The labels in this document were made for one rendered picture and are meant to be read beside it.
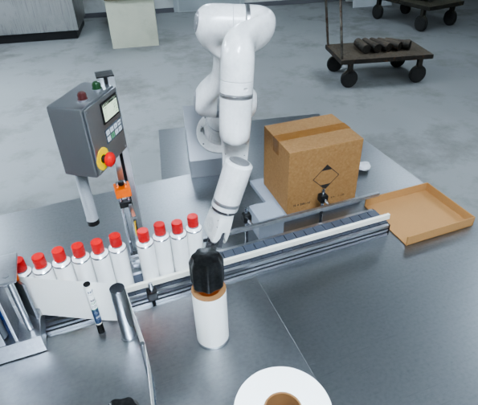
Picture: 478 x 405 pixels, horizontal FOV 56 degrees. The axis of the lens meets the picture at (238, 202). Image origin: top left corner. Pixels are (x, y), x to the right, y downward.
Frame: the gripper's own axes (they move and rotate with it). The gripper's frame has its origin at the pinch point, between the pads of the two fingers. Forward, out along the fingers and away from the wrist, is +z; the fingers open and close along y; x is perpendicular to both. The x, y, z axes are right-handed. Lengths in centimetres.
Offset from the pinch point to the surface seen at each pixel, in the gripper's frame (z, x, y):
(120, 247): -0.5, -29.1, 1.2
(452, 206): -25, 95, 2
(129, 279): 10.8, -24.3, 1.8
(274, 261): 1.1, 21.9, 5.1
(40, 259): 3.4, -49.8, 2.0
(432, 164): 11, 246, -134
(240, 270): 4.5, 10.1, 5.5
